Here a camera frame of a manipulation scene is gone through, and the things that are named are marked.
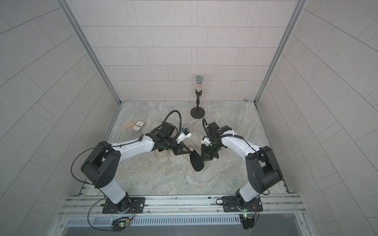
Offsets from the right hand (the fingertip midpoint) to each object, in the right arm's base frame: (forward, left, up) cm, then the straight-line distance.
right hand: (200, 158), depth 79 cm
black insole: (-1, +2, 0) cm, 2 cm away
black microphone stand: (+39, -2, -6) cm, 40 cm away
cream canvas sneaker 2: (-8, 0, +2) cm, 8 cm away
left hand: (+5, +5, 0) cm, 7 cm away
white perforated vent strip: (-27, -13, -9) cm, 31 cm away
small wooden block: (+29, +47, -4) cm, 56 cm away
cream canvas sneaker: (+3, +21, -1) cm, 21 cm away
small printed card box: (+28, +40, -3) cm, 49 cm away
